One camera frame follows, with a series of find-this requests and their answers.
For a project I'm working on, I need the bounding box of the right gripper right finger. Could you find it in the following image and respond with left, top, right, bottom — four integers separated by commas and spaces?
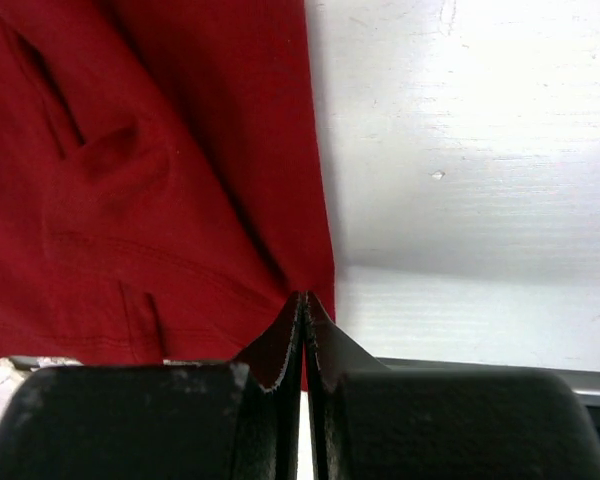
304, 293, 600, 479

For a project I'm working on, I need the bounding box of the dark red t shirt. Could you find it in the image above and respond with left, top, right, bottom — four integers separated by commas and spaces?
0, 1, 335, 364

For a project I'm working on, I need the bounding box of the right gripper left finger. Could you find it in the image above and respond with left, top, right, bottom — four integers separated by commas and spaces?
0, 294, 303, 479

